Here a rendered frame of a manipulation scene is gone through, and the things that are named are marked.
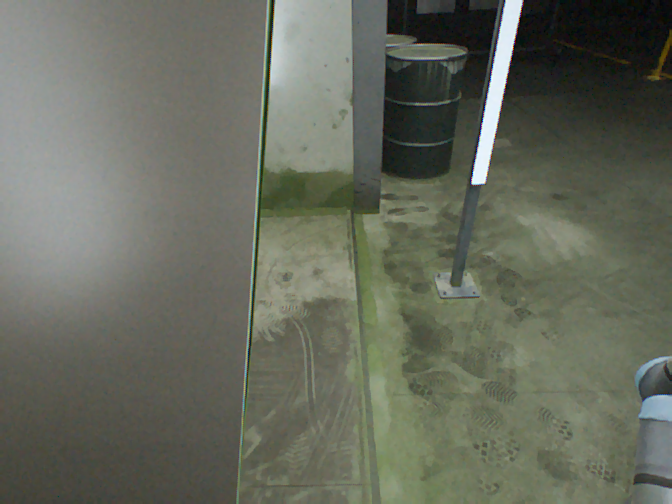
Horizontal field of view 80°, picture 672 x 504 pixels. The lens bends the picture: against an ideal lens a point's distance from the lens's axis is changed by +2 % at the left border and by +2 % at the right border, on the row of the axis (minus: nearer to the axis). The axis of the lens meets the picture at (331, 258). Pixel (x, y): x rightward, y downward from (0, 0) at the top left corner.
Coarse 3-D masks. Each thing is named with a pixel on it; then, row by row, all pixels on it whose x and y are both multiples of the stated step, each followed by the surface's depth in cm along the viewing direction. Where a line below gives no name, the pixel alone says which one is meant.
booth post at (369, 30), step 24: (360, 0) 203; (384, 0) 203; (360, 24) 209; (384, 24) 209; (360, 48) 215; (384, 48) 215; (360, 72) 222; (384, 72) 222; (360, 96) 230; (360, 120) 238; (360, 144) 246; (360, 168) 255; (360, 192) 265
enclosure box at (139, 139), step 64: (0, 0) 19; (64, 0) 19; (128, 0) 19; (192, 0) 20; (256, 0) 20; (0, 64) 21; (64, 64) 21; (128, 64) 21; (192, 64) 21; (256, 64) 22; (0, 128) 22; (64, 128) 23; (128, 128) 23; (192, 128) 23; (256, 128) 24; (0, 192) 24; (64, 192) 25; (128, 192) 25; (192, 192) 26; (256, 192) 26; (0, 256) 27; (64, 256) 27; (128, 256) 28; (192, 256) 28; (256, 256) 102; (0, 320) 30; (64, 320) 31; (128, 320) 31; (192, 320) 32; (0, 384) 34; (64, 384) 35; (128, 384) 36; (192, 384) 37; (0, 448) 39; (64, 448) 40; (128, 448) 42; (192, 448) 43
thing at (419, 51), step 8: (408, 48) 304; (416, 48) 303; (424, 48) 302; (432, 48) 301; (440, 48) 298; (448, 48) 296; (456, 48) 292; (408, 56) 280; (416, 56) 278; (424, 56) 277; (432, 56) 276; (440, 56) 274
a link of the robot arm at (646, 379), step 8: (656, 360) 66; (664, 360) 65; (640, 368) 68; (648, 368) 66; (656, 368) 65; (664, 368) 62; (640, 376) 67; (648, 376) 66; (656, 376) 64; (664, 376) 62; (640, 384) 67; (648, 384) 65; (656, 384) 63; (664, 384) 61; (640, 392) 67; (648, 392) 65; (656, 392) 63; (664, 392) 61
